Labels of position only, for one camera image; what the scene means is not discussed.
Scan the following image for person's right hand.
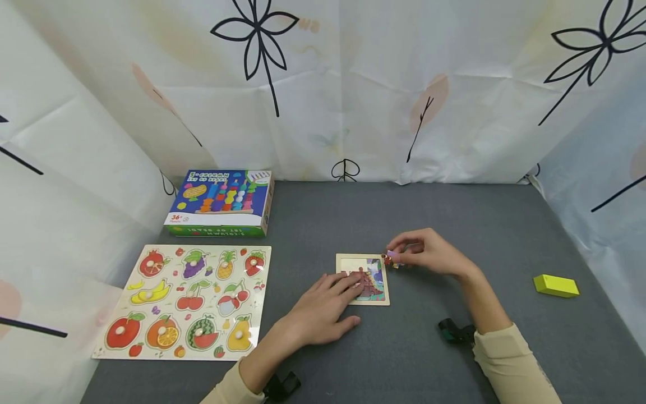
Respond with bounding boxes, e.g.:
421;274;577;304
386;227;481;281

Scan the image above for person's left hand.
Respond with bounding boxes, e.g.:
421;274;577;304
275;272;365;354

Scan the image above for small wooden jigsaw puzzle tray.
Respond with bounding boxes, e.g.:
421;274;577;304
336;254;391;306

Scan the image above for person's left forearm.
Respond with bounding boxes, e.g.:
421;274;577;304
199;324;299;404

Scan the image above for person's right forearm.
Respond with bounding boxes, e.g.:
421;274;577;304
456;267;564;404

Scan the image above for black wrist band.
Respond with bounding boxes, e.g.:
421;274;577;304
262;370;302;403
438;318;477;344

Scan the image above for blue toy bead box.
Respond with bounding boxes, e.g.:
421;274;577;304
164;170;275;237

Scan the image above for yellow-green rectangular block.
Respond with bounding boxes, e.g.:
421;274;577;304
533;274;580;298

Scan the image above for wooden fruit puzzle board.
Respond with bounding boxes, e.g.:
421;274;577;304
91;245;273;361

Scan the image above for set of fruit peg pieces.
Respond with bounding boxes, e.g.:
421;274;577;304
105;250;267;353

